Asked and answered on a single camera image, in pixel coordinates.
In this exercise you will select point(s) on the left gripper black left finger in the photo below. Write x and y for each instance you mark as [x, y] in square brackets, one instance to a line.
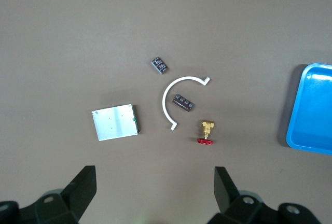
[67, 206]

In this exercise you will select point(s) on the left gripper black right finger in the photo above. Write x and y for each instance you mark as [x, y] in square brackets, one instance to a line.
[233, 208]

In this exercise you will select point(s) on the black terminal block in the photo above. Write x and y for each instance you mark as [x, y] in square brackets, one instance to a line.
[183, 102]

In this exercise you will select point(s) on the grey metal box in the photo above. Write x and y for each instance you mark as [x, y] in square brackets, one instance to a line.
[114, 121]

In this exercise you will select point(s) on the blue plastic tray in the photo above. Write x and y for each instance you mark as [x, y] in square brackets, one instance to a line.
[311, 110]

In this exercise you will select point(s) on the white curved plastic clip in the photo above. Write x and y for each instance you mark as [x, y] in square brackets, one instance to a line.
[164, 102]

